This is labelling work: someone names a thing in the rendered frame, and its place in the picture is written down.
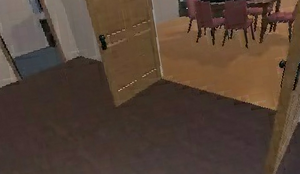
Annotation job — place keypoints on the brown wood dining table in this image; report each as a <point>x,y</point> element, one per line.
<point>265,1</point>

